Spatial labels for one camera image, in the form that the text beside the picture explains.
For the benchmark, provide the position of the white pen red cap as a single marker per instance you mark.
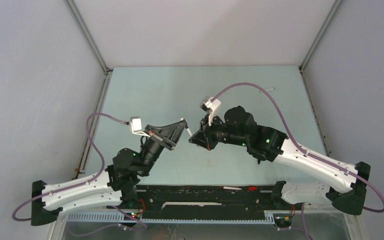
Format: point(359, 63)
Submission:
point(240, 188)

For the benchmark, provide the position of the aluminium frame rail right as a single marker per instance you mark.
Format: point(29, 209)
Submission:
point(303, 67)

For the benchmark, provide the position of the aluminium frame rail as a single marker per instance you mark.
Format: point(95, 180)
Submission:
point(303, 67)
point(99, 93)

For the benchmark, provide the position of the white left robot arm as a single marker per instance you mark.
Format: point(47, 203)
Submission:
point(112, 185)

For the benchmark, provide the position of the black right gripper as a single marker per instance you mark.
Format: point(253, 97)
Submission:
point(207, 140)

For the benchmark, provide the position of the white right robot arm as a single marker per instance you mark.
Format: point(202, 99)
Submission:
point(341, 184)

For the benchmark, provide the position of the white marker pen black tip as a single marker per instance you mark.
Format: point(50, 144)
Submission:
point(186, 127)

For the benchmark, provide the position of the aluminium frame rail left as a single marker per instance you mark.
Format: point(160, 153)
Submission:
point(99, 93)

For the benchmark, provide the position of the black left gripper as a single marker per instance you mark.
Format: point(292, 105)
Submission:
point(168, 137)

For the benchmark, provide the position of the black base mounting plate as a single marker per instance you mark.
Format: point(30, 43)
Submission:
point(207, 203)

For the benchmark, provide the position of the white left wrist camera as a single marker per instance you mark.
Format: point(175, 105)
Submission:
point(135, 125)

